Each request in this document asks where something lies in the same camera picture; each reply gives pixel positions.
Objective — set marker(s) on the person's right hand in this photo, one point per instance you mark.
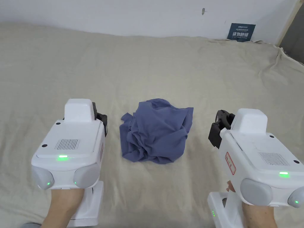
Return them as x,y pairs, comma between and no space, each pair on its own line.
258,217

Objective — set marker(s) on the bed with beige sheet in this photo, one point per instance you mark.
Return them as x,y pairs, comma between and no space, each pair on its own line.
152,71

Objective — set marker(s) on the pale wooden post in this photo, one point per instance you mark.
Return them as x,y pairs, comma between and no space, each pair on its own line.
288,21

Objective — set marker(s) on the dark blue sign card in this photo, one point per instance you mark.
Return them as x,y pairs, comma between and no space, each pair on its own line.
241,32

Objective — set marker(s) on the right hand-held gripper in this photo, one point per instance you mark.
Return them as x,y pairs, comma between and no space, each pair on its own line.
256,152

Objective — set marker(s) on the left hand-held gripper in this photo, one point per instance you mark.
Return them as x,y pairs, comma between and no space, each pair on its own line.
71,142

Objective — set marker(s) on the person's left forearm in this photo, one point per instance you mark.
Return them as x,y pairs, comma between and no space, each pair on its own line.
58,219

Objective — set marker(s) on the person's left hand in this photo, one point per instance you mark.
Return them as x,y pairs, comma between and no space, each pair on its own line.
67,198

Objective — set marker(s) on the blue crumpled shirt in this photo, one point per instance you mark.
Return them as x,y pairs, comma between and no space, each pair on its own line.
154,133

